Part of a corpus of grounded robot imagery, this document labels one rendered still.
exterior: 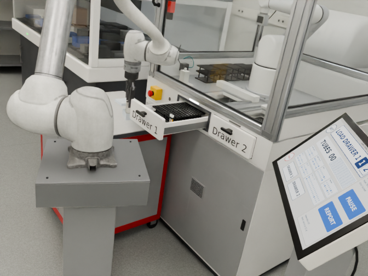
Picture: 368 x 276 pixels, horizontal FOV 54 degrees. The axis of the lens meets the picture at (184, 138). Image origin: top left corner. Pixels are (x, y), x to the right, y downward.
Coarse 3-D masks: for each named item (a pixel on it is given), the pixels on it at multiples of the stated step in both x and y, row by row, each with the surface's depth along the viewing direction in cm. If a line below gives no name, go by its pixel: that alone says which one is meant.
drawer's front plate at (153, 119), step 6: (132, 102) 187; (138, 102) 183; (132, 108) 187; (138, 108) 183; (144, 108) 178; (132, 114) 188; (138, 114) 184; (150, 114) 175; (156, 114) 171; (138, 120) 184; (150, 120) 175; (156, 120) 171; (162, 120) 167; (144, 126) 181; (162, 126) 169; (150, 132) 177; (156, 132) 173; (162, 132) 170; (162, 138) 172
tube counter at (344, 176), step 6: (330, 156) 111; (336, 156) 109; (330, 162) 109; (336, 162) 106; (342, 162) 104; (330, 168) 106; (336, 168) 104; (342, 168) 102; (348, 168) 100; (336, 174) 102; (342, 174) 100; (348, 174) 98; (342, 180) 98; (348, 180) 97; (354, 180) 95; (342, 186) 96
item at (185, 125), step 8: (152, 104) 194; (160, 104) 196; (192, 104) 204; (184, 120) 179; (192, 120) 182; (200, 120) 185; (168, 128) 174; (176, 128) 177; (184, 128) 180; (192, 128) 184; (200, 128) 188
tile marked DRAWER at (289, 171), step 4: (288, 164) 125; (292, 164) 123; (284, 168) 125; (288, 168) 123; (292, 168) 121; (284, 172) 123; (288, 172) 121; (292, 172) 119; (296, 172) 117; (284, 176) 121; (288, 176) 119; (292, 176) 117; (288, 180) 117
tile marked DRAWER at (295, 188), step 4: (296, 180) 114; (300, 180) 113; (288, 184) 116; (292, 184) 114; (296, 184) 112; (300, 184) 111; (288, 188) 114; (292, 188) 112; (296, 188) 111; (300, 188) 109; (292, 192) 111; (296, 192) 109; (300, 192) 108; (304, 192) 106; (292, 196) 109; (296, 196) 108; (292, 200) 107
